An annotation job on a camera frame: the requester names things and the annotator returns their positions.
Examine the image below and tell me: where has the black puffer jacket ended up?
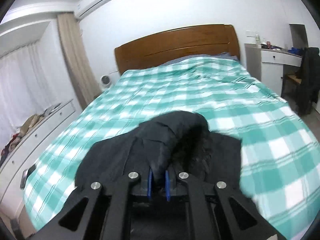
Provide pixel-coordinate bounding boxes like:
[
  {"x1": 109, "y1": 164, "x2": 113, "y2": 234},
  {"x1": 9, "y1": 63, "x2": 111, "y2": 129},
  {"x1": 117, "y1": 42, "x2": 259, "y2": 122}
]
[{"x1": 71, "y1": 111, "x2": 241, "y2": 197}]

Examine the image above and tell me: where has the green white plaid bedspread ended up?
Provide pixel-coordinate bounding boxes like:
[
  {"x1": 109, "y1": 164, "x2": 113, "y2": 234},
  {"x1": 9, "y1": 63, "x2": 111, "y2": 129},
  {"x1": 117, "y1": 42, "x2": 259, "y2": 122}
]
[{"x1": 23, "y1": 56, "x2": 319, "y2": 239}]

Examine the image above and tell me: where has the smartphone on bed edge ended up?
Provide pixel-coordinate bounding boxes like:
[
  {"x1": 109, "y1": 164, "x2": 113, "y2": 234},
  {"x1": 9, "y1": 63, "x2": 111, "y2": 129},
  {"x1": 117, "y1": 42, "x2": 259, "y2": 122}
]
[{"x1": 20, "y1": 169, "x2": 29, "y2": 190}]

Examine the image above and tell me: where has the white low drawer cabinet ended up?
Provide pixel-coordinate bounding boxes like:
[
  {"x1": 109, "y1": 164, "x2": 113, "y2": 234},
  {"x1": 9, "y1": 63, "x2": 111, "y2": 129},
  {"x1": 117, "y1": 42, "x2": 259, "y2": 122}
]
[{"x1": 1, "y1": 100, "x2": 77, "y2": 216}]

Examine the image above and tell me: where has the small white round fan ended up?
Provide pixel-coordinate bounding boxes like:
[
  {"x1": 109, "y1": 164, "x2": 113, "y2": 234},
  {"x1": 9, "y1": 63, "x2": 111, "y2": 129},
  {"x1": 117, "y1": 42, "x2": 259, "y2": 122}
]
[{"x1": 100, "y1": 75, "x2": 113, "y2": 91}]

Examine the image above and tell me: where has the white sheer curtain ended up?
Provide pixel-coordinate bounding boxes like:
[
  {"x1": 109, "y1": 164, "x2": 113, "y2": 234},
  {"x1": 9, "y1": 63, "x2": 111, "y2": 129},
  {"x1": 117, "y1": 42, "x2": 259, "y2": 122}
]
[{"x1": 1, "y1": 42, "x2": 73, "y2": 147}]

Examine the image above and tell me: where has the dark coat on chair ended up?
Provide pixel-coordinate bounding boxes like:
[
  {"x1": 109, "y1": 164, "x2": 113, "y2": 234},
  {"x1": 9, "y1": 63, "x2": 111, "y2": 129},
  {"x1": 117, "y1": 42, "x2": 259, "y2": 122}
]
[{"x1": 297, "y1": 47, "x2": 319, "y2": 115}]

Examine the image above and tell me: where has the white desk with drawer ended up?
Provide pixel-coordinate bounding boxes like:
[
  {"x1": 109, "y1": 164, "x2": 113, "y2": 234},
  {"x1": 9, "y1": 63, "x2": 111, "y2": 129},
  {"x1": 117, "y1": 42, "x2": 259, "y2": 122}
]
[{"x1": 259, "y1": 49, "x2": 302, "y2": 96}]

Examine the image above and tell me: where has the grey panel beside desk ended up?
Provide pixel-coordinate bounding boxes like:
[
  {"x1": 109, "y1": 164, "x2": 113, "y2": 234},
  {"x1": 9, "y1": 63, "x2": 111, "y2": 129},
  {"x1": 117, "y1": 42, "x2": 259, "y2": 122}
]
[{"x1": 245, "y1": 43, "x2": 261, "y2": 81}]

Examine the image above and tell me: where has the brown wooden headboard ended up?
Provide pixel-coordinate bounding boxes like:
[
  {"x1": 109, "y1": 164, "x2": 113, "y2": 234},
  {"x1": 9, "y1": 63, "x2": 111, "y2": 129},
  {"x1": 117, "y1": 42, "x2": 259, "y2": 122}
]
[{"x1": 114, "y1": 24, "x2": 240, "y2": 75}]

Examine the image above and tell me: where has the beige curtain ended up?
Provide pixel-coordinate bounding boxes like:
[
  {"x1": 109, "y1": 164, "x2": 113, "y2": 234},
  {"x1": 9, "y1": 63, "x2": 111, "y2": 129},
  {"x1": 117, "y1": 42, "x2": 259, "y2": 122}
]
[{"x1": 57, "y1": 13, "x2": 101, "y2": 109}]

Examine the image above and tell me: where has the white wall air conditioner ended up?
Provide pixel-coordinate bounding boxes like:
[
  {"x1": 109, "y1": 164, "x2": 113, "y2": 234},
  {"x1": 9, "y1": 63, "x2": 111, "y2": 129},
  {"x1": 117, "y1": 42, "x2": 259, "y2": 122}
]
[{"x1": 74, "y1": 0, "x2": 111, "y2": 20}]

